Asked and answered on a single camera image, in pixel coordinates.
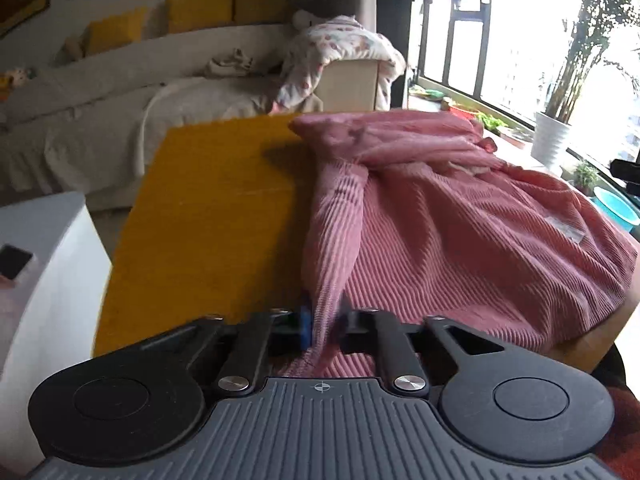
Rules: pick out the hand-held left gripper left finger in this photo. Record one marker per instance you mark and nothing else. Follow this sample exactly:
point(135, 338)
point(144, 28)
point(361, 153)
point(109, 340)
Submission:
point(305, 330)

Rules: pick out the yellow cushion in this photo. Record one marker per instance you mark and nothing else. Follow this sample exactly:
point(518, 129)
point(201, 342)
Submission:
point(117, 30)
point(262, 4)
point(200, 10)

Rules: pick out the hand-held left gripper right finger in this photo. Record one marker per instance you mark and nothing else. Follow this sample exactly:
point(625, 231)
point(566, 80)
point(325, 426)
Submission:
point(350, 332)

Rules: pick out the pink planter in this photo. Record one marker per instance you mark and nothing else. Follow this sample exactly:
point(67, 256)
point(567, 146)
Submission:
point(517, 139)

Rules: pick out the green leafy plant tray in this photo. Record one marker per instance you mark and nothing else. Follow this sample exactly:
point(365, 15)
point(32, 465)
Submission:
point(489, 122)

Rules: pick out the red plastic basin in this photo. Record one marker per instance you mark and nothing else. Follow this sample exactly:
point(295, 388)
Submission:
point(462, 110)

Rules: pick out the pink ribbed garment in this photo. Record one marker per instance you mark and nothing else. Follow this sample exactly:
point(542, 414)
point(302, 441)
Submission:
point(450, 240)

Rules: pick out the white plant pot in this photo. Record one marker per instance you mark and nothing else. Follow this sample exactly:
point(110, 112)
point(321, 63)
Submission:
point(550, 140)

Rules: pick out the beige throw blanket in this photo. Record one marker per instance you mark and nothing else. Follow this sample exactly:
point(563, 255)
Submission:
point(210, 100)

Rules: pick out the tall palm plant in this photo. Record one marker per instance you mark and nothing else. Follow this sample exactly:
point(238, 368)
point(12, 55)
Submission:
point(595, 20)

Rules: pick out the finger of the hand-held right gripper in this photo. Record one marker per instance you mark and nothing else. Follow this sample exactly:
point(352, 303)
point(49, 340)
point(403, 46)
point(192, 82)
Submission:
point(627, 170)

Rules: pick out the green and yellow bowls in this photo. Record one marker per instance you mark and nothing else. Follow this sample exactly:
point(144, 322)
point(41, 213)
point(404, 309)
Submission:
point(426, 93)

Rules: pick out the crumpled beige cloth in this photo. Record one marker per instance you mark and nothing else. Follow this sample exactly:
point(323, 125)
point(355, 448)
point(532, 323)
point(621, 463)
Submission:
point(230, 64)

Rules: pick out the small potted plant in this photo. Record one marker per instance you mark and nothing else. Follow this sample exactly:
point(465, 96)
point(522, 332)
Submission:
point(585, 177)

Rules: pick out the beige sofa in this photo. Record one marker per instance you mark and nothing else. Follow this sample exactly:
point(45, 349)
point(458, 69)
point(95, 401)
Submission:
point(100, 90)

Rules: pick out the floral print blanket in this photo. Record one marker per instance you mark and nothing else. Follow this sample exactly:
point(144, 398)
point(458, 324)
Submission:
point(340, 40)

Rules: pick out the black phone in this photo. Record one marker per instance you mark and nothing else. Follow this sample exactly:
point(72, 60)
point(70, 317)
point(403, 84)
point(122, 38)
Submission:
point(14, 261)

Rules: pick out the teal plastic basin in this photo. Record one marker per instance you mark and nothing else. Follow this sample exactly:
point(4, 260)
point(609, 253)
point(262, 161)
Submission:
point(617, 207)

